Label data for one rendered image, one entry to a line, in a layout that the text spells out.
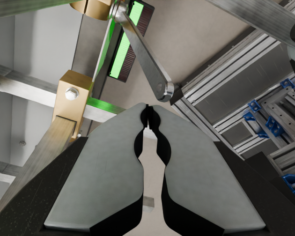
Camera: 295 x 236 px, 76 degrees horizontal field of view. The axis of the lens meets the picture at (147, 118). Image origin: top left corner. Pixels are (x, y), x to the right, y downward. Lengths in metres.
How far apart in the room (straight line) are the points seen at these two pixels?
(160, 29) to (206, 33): 0.26
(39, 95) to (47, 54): 0.21
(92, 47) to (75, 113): 0.16
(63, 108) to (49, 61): 0.24
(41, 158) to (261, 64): 1.03
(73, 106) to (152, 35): 0.85
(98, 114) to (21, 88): 0.13
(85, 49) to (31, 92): 0.15
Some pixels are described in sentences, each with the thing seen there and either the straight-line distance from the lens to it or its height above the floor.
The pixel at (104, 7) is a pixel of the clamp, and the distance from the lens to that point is 0.26.
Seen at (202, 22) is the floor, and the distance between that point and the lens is 1.17.
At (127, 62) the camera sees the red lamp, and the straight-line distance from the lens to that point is 0.44.
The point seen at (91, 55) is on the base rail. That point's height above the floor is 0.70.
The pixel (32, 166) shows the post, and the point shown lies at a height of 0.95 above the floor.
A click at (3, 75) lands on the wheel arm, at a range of 0.39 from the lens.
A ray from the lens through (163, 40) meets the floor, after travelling 1.15.
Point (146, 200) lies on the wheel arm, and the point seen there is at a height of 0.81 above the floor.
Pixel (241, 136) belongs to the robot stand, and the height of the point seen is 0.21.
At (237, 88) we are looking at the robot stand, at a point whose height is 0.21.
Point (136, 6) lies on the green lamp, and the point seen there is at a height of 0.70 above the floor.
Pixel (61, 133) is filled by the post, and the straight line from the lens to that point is 0.35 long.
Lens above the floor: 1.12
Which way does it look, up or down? 55 degrees down
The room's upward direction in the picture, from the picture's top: 178 degrees clockwise
